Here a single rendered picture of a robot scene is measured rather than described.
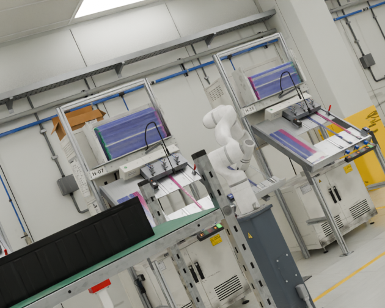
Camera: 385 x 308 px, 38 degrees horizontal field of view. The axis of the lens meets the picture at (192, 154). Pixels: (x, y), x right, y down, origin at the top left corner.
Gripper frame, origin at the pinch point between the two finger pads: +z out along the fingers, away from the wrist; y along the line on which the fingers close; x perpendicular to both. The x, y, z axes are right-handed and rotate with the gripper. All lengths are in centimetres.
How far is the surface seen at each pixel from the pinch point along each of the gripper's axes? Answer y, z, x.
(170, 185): 44, 11, -26
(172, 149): 24, 5, -52
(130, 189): 69, 14, -40
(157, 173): 48, 7, -37
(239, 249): 166, -166, 132
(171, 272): 70, 48, 17
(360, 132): -123, -3, 17
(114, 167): 69, 10, -62
